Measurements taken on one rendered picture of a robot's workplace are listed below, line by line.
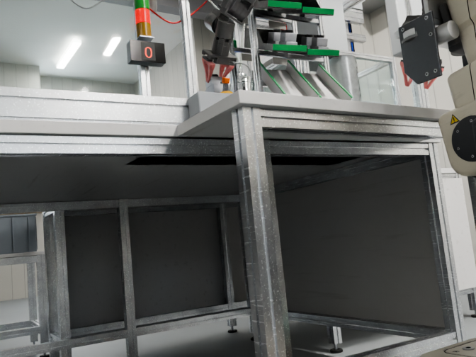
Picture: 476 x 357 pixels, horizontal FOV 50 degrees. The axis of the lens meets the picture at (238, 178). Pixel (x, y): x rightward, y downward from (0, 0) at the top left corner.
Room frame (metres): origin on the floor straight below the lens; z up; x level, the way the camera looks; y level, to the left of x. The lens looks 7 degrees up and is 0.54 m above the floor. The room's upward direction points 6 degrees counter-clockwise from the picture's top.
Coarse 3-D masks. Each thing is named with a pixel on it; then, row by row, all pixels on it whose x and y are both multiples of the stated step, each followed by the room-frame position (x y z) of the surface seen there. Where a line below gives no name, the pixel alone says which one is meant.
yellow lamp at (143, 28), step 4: (136, 24) 1.62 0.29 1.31; (140, 24) 1.61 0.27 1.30; (144, 24) 1.61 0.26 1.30; (148, 24) 1.62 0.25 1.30; (136, 28) 1.62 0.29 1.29; (140, 28) 1.61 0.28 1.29; (144, 28) 1.61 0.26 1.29; (148, 28) 1.62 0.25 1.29; (140, 32) 1.61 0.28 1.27; (144, 32) 1.61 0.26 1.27; (148, 32) 1.61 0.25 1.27
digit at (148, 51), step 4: (144, 44) 1.60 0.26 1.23; (148, 44) 1.61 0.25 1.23; (152, 44) 1.62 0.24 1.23; (144, 48) 1.60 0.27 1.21; (148, 48) 1.61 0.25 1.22; (152, 48) 1.62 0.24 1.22; (144, 52) 1.60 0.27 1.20; (148, 52) 1.61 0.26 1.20; (152, 52) 1.62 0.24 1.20; (144, 56) 1.60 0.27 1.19; (148, 56) 1.61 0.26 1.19; (152, 56) 1.62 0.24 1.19
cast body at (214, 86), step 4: (212, 76) 1.60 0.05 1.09; (216, 76) 1.61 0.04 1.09; (212, 80) 1.60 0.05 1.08; (216, 80) 1.61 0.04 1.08; (220, 80) 1.61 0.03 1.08; (208, 84) 1.62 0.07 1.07; (212, 84) 1.59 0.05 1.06; (216, 84) 1.59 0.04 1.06; (220, 84) 1.60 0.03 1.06; (208, 88) 1.62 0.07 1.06; (212, 88) 1.59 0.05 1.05; (216, 88) 1.59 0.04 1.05; (220, 88) 1.60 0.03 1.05; (216, 92) 1.59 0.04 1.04
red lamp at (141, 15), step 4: (140, 8) 1.61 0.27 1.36; (144, 8) 1.61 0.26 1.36; (136, 12) 1.61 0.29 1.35; (140, 12) 1.61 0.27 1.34; (144, 12) 1.61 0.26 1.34; (148, 12) 1.62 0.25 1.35; (136, 16) 1.62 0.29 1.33; (140, 16) 1.61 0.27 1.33; (144, 16) 1.61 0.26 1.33; (148, 16) 1.62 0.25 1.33; (136, 20) 1.62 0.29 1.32; (140, 20) 1.61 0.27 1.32; (144, 20) 1.61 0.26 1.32; (148, 20) 1.62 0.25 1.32
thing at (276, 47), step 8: (248, 32) 1.85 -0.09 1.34; (264, 32) 1.91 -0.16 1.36; (248, 40) 1.86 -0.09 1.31; (264, 40) 1.92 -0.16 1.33; (264, 48) 1.73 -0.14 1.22; (272, 48) 1.67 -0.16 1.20; (280, 48) 1.67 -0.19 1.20; (288, 48) 1.68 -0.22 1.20; (296, 48) 1.69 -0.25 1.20; (304, 48) 1.70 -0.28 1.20
